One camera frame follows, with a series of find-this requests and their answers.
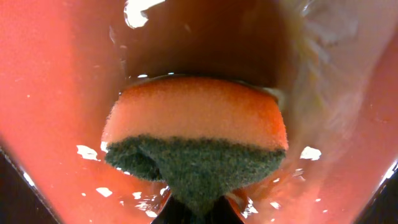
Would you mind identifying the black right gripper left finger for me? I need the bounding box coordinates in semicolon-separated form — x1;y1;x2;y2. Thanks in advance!
1;146;61;224

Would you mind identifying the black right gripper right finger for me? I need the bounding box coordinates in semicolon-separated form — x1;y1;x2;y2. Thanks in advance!
354;169;397;224

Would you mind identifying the red green sponge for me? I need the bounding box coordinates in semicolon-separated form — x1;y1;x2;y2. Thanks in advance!
102;77;289;223

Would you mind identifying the black tray with water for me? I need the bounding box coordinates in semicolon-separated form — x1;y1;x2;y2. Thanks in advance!
0;0;398;224

